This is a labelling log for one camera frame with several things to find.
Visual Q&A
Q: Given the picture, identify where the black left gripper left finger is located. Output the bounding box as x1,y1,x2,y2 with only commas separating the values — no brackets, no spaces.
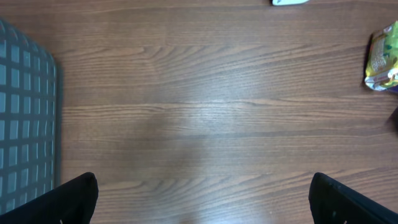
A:
1,172,99,224

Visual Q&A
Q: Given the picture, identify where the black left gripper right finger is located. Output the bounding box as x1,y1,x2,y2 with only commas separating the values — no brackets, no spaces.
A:
308,172,397,224

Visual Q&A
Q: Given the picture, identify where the white barcode scanner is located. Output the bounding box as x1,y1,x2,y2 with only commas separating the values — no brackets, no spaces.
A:
271,0,309,6

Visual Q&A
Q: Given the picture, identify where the grey plastic mesh basket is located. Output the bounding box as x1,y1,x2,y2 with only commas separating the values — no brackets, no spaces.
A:
1,20,60,213

